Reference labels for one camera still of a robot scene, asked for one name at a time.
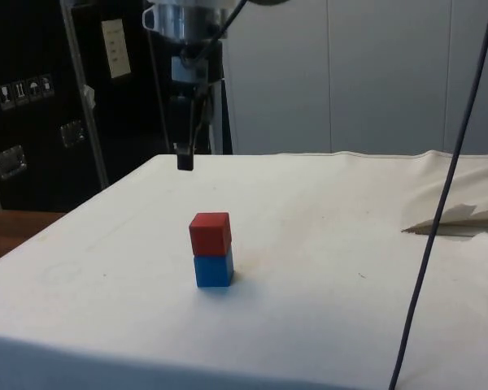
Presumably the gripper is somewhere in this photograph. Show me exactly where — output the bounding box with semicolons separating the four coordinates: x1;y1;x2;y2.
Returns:
168;40;224;172

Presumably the red cube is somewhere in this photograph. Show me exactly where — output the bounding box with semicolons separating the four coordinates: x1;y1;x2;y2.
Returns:
188;211;232;258

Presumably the black cabinet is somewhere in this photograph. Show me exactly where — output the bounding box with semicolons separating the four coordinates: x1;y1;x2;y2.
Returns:
0;0;233;213

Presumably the blue cube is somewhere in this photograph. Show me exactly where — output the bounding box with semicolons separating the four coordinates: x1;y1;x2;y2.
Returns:
193;245;235;289

